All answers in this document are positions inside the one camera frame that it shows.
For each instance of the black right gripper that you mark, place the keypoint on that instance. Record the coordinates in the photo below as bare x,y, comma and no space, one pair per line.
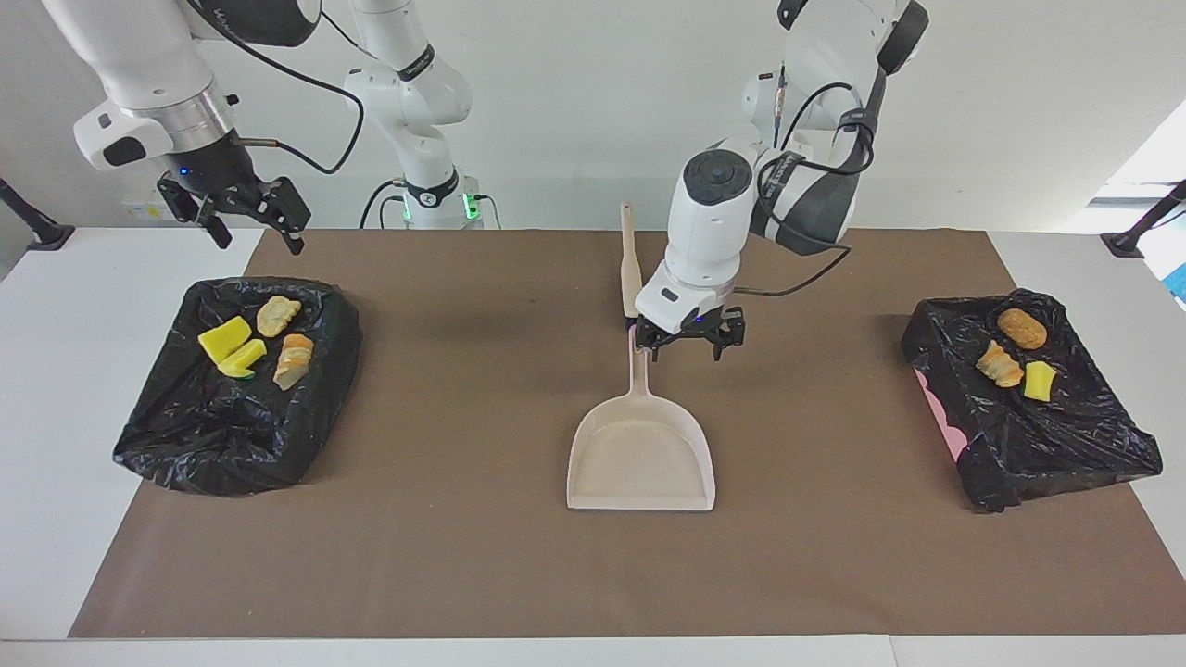
218,181

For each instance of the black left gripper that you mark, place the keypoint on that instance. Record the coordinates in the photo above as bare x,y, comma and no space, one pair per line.
690,329

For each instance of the beige hand brush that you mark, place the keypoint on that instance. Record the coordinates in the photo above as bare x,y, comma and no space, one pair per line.
630,264

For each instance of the beige plastic dustpan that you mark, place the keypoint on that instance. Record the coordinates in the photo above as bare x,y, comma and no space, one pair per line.
639,454

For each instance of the orange crust bread piece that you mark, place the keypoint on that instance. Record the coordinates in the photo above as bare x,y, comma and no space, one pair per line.
293,363

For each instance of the green and yellow sponge piece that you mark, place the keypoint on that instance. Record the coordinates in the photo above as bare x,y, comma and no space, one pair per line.
1040,381

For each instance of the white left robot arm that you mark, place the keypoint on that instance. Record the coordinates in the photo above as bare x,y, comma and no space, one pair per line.
713,241

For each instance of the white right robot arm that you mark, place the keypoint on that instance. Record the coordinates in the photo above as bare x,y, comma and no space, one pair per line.
148,83

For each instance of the black plastic trash bag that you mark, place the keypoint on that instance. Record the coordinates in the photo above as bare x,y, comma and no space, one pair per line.
185,435
1047,435

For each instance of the pink bin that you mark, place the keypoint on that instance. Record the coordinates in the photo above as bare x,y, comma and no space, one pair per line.
945,421

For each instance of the small white cardboard box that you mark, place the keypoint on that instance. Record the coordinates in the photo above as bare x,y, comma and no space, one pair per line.
137,206

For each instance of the brown paper table mat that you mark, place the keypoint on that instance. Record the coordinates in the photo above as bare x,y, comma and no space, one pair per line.
649,574

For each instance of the blue plastic item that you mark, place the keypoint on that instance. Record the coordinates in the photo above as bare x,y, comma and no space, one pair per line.
1179,283

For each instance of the black camera stand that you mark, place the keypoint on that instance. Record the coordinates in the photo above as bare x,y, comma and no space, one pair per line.
51,236
1126,243

